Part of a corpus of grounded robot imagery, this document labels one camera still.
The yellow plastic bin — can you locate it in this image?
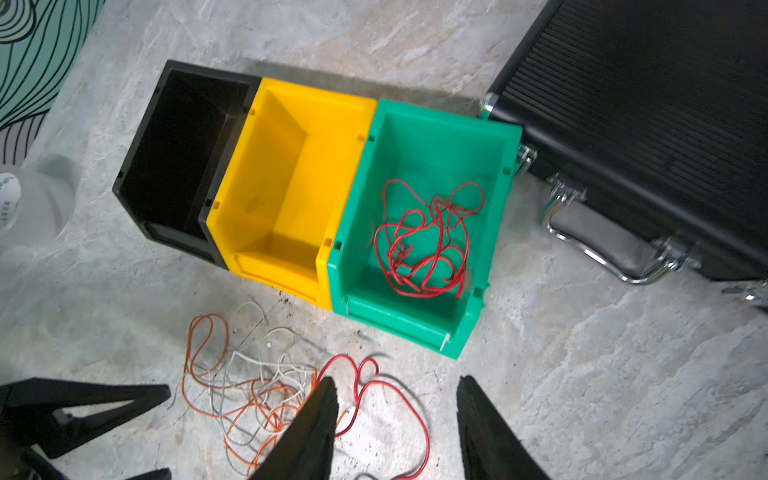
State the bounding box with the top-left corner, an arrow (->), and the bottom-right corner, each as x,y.
206,78 -> 377,310

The green plastic bin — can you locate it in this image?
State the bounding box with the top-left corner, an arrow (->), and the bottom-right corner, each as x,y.
328,100 -> 522,359

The white cable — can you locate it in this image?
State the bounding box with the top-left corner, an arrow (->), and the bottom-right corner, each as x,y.
209,299 -> 319,448

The red cable in green bin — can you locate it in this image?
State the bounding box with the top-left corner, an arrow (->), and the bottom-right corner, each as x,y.
373,178 -> 486,299

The red cable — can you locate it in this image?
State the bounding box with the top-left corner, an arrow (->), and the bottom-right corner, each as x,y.
311,353 -> 432,480
373,178 -> 486,299

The black ribbed carrying case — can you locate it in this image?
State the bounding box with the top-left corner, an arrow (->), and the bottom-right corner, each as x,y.
480,1 -> 767,308

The orange cable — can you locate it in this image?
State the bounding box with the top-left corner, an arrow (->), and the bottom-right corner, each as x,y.
181,313 -> 319,478

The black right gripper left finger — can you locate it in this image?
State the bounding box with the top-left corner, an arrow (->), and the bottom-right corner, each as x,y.
251,378 -> 339,479

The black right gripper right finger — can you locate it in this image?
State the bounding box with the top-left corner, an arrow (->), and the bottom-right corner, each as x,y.
456,376 -> 549,479

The black plastic bin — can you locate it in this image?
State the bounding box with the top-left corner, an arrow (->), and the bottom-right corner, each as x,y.
113,60 -> 261,267

